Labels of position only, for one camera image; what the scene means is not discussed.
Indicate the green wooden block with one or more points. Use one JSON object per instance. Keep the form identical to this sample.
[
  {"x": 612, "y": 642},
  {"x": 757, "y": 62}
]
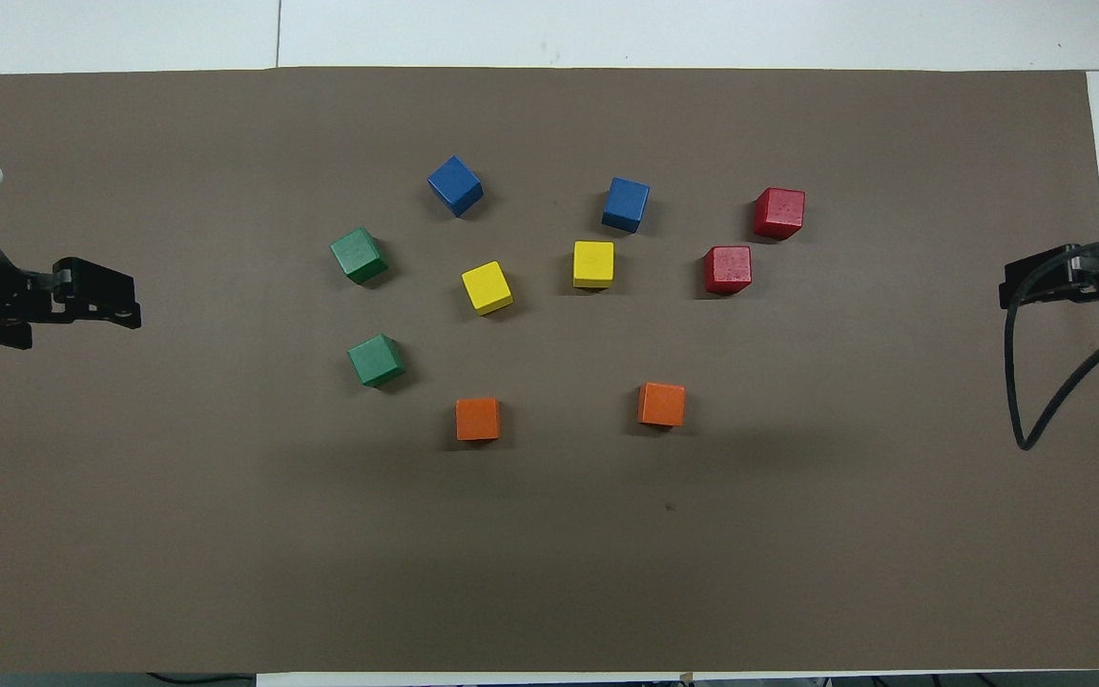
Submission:
[
  {"x": 376, "y": 359},
  {"x": 357, "y": 253}
]

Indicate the red wooden block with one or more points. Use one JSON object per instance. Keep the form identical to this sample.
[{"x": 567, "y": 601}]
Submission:
[
  {"x": 779, "y": 210},
  {"x": 728, "y": 268}
]

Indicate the blue wooden block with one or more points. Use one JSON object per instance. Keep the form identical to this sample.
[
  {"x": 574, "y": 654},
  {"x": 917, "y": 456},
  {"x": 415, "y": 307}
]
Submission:
[
  {"x": 626, "y": 202},
  {"x": 454, "y": 183}
]

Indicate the yellow wooden block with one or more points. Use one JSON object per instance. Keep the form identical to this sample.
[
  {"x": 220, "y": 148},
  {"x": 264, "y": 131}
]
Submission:
[
  {"x": 593, "y": 262},
  {"x": 487, "y": 285}
]

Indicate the orange wooden block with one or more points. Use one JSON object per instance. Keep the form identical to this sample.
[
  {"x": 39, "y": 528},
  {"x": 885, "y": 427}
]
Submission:
[
  {"x": 661, "y": 403},
  {"x": 478, "y": 418}
]

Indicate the brown paper table mat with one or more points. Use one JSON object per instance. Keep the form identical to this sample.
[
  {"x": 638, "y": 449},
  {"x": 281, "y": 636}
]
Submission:
[{"x": 549, "y": 534}]

